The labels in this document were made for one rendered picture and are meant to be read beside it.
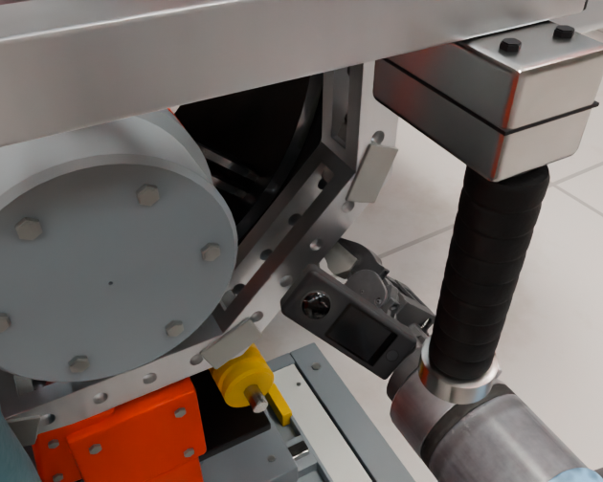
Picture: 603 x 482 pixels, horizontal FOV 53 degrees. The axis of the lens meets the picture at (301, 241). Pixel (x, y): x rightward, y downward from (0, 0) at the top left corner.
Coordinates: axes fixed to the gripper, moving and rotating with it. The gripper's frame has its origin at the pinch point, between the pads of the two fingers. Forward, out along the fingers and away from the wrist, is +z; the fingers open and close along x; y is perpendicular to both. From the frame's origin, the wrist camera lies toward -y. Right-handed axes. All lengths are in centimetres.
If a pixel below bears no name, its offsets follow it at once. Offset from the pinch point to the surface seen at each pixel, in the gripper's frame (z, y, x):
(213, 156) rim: 4.0, -12.3, 2.2
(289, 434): 8.3, 36.4, -33.2
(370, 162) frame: -6.7, -6.7, 11.0
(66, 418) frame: -6.4, -15.4, -22.0
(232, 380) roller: -5.3, -0.4, -15.2
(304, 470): 0.7, 34.4, -33.0
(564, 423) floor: -7, 84, -6
